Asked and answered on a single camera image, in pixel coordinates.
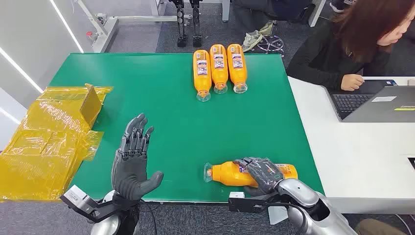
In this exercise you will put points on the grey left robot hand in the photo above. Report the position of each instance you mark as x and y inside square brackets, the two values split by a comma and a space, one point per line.
[129, 175]

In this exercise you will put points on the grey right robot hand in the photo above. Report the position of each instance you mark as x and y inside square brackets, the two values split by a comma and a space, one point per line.
[264, 176]

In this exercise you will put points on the orange juice bottle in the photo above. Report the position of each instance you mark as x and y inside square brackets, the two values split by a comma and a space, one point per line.
[227, 173]
[202, 74]
[219, 69]
[237, 69]

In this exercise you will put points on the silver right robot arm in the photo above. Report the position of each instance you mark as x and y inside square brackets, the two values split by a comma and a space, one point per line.
[311, 207]

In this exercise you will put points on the green table mat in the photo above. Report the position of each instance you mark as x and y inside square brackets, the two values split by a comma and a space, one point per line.
[181, 129]

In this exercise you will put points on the yellow film wrapped cardboard box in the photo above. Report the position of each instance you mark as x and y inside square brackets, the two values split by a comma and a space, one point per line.
[42, 146]

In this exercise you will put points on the white desk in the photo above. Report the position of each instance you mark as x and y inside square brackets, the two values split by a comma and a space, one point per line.
[356, 155]

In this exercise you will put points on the brown shoe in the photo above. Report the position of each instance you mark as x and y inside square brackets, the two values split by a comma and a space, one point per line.
[379, 227]

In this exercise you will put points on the grey laptop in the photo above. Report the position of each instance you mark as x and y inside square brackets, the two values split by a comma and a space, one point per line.
[373, 107]

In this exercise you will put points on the person's hand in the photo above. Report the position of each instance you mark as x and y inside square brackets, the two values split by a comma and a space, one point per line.
[351, 81]

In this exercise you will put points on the chrome chair base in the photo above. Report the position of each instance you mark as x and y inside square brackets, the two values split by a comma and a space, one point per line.
[272, 43]

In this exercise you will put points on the beige sneaker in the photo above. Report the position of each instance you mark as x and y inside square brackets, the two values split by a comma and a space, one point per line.
[251, 40]

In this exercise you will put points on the black robot leg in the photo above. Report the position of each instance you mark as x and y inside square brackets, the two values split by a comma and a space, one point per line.
[181, 26]
[196, 26]

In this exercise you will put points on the person in dark clothes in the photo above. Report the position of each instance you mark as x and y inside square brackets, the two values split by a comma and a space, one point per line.
[275, 8]

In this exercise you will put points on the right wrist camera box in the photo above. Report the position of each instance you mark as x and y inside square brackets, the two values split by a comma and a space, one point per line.
[246, 204]

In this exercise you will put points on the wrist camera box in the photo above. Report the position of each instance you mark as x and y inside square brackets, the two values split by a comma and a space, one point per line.
[246, 204]
[76, 195]

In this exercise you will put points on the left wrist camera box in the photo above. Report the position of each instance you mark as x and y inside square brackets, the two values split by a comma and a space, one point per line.
[76, 195]

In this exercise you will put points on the white metal frame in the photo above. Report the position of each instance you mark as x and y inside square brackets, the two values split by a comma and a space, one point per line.
[107, 29]

